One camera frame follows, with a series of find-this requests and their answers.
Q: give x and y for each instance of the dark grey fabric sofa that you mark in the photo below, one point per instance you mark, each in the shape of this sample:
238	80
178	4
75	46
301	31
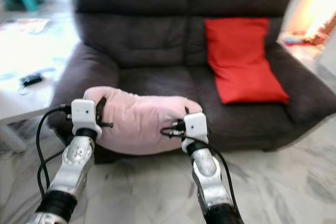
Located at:
136	40

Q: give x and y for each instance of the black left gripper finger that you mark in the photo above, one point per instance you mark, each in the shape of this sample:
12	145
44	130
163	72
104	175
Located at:
102	111

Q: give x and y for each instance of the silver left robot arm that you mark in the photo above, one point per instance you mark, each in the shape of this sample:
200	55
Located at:
76	163

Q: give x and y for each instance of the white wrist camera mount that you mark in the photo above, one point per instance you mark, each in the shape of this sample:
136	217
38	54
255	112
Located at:
197	127
84	114

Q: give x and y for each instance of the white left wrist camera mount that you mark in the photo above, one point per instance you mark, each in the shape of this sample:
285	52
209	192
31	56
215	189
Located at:
84	114

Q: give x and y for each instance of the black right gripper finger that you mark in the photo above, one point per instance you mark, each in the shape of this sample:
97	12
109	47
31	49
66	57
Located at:
187	110

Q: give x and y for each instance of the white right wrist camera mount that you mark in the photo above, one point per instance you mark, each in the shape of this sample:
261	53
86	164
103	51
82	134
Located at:
197	127

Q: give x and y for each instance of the red plate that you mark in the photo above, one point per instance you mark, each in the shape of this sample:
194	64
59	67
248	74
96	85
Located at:
295	40

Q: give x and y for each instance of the pink cat face pillow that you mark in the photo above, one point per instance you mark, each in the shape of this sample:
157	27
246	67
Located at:
142	121

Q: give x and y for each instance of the white coffee table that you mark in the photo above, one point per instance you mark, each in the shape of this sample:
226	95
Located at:
21	103

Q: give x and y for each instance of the red rectangular pillow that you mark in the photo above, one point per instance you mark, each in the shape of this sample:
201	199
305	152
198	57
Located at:
241	59

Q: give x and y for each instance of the colourful printed play mat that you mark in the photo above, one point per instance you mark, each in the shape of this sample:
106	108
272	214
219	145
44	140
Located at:
32	25

